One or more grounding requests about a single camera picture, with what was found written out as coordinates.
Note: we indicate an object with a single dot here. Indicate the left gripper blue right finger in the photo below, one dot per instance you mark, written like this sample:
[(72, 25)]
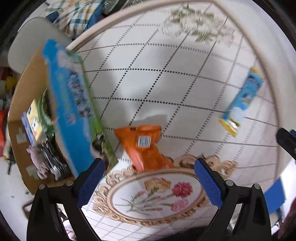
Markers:
[(253, 222)]

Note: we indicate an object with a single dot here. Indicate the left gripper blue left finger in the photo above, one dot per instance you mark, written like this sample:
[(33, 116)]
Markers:
[(44, 220)]

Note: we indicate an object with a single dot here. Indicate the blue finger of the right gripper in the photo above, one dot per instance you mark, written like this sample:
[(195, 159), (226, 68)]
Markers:
[(287, 140)]

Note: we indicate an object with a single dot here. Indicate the black snack packet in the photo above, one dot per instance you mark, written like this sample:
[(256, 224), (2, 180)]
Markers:
[(56, 163)]

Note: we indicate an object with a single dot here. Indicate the purple plush toy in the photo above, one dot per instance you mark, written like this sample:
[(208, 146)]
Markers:
[(39, 161)]

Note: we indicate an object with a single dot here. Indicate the green snack packet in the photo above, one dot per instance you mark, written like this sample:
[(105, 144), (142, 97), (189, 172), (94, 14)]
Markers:
[(44, 114)]

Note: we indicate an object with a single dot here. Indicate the blue tissue pack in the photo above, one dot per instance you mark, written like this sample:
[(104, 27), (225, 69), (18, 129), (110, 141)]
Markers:
[(28, 130)]

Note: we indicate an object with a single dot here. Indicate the yellow tissue pack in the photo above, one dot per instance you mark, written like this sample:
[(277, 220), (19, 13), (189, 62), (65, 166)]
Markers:
[(34, 122)]

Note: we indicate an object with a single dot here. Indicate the orange snack packet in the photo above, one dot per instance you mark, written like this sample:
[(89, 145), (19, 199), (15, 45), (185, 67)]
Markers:
[(139, 142)]

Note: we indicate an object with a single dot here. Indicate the blue folder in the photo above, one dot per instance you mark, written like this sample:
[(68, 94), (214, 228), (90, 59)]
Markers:
[(275, 196)]

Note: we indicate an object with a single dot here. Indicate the light blue snack packet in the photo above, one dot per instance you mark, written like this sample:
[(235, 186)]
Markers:
[(232, 118)]

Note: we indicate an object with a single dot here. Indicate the open cardboard box blue sides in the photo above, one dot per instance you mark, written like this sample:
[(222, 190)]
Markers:
[(59, 71)]

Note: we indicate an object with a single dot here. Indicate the red plastic bag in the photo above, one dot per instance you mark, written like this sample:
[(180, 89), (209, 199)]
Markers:
[(3, 115)]

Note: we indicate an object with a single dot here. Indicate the grey chair near box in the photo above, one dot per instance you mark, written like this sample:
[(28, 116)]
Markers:
[(29, 38)]

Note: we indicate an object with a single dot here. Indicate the plaid blanket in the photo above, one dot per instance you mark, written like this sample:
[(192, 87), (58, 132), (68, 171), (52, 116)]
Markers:
[(73, 17)]

